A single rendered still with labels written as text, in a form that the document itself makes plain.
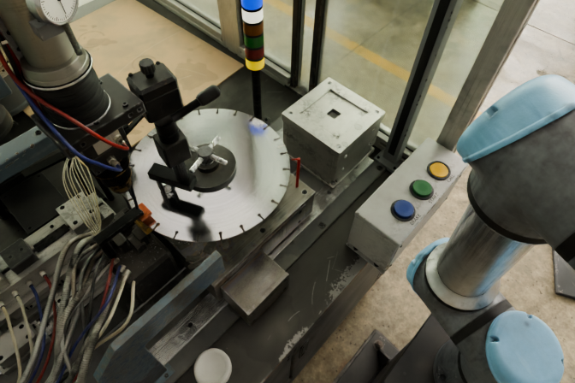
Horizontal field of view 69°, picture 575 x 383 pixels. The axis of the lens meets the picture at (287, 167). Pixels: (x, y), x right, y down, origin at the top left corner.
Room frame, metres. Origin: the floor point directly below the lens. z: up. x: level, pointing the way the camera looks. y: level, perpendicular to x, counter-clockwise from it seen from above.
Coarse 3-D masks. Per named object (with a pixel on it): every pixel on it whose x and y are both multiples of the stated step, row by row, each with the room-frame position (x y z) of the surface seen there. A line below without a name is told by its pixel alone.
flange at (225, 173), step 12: (204, 144) 0.55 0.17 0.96; (216, 144) 0.55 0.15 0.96; (192, 156) 0.51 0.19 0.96; (228, 156) 0.52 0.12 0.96; (204, 168) 0.47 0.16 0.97; (216, 168) 0.48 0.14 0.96; (228, 168) 0.49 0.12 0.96; (204, 180) 0.45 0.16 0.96; (216, 180) 0.46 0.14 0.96; (228, 180) 0.46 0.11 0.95
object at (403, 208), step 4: (400, 200) 0.46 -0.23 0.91; (404, 200) 0.46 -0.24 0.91; (396, 204) 0.45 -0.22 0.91; (400, 204) 0.45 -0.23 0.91; (404, 204) 0.45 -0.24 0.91; (408, 204) 0.45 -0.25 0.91; (396, 208) 0.44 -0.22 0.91; (400, 208) 0.44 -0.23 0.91; (404, 208) 0.44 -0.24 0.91; (408, 208) 0.44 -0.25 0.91; (412, 208) 0.44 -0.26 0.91; (396, 212) 0.43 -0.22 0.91; (400, 212) 0.43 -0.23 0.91; (404, 212) 0.43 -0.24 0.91; (408, 212) 0.43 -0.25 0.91; (412, 212) 0.43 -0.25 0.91; (400, 216) 0.42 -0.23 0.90; (404, 216) 0.42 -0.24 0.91; (408, 216) 0.42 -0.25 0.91
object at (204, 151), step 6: (216, 138) 0.53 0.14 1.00; (210, 144) 0.51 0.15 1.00; (198, 150) 0.49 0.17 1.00; (204, 150) 0.49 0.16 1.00; (210, 150) 0.50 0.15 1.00; (198, 156) 0.49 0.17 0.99; (204, 156) 0.48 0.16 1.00; (210, 156) 0.48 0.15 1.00; (216, 156) 0.48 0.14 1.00; (198, 162) 0.47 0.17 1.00; (204, 162) 0.48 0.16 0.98; (210, 162) 0.49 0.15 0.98; (222, 162) 0.47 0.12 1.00; (192, 168) 0.45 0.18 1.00
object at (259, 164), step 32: (192, 128) 0.60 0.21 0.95; (224, 128) 0.60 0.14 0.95; (256, 128) 0.60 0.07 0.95; (160, 160) 0.51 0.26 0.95; (256, 160) 0.52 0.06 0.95; (288, 160) 0.52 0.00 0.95; (128, 192) 0.43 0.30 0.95; (160, 192) 0.43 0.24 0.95; (192, 192) 0.43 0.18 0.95; (224, 192) 0.44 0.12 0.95; (256, 192) 0.44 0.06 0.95; (160, 224) 0.36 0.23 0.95; (192, 224) 0.36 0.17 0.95; (224, 224) 0.37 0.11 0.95; (256, 224) 0.37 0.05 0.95
